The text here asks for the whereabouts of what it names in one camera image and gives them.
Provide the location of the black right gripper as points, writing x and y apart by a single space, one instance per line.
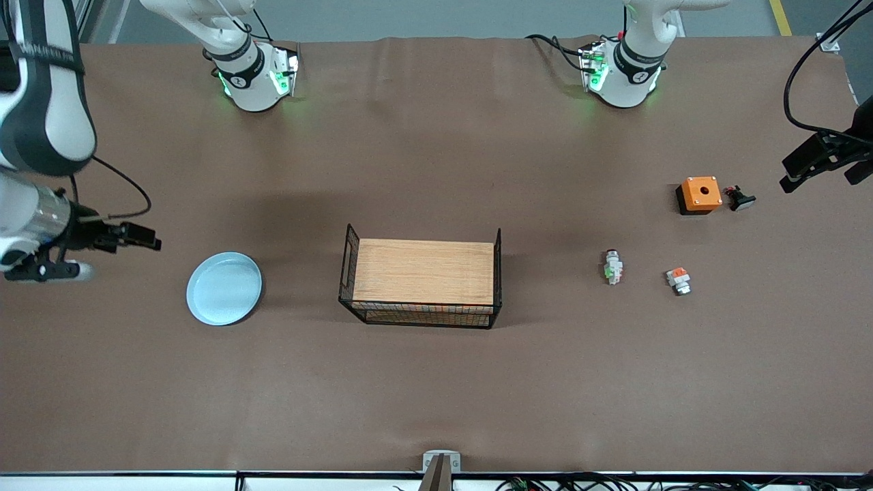
87 232

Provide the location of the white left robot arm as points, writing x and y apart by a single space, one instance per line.
631 75

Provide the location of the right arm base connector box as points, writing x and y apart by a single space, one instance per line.
283 71

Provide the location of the brown table cover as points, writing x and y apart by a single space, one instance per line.
204 395

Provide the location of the light blue round plate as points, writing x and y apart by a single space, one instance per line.
225 290

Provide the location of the aluminium frame profile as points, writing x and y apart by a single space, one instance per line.
835 37
83 20

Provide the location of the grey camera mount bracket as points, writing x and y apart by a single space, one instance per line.
441 470

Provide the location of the grey green button switch module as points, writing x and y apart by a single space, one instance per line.
613 267

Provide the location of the orange button enclosure box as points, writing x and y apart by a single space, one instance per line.
692 198

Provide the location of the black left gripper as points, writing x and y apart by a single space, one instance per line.
861 138

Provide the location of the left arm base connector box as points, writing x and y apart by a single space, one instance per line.
592 68

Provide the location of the orange white switch module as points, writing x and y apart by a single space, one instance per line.
678 279

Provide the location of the white table edge rail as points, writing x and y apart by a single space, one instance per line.
136 481

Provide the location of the wooden board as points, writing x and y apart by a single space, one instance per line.
423 273

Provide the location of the black push button head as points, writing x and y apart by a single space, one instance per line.
740 199

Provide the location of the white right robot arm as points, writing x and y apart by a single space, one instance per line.
41 102

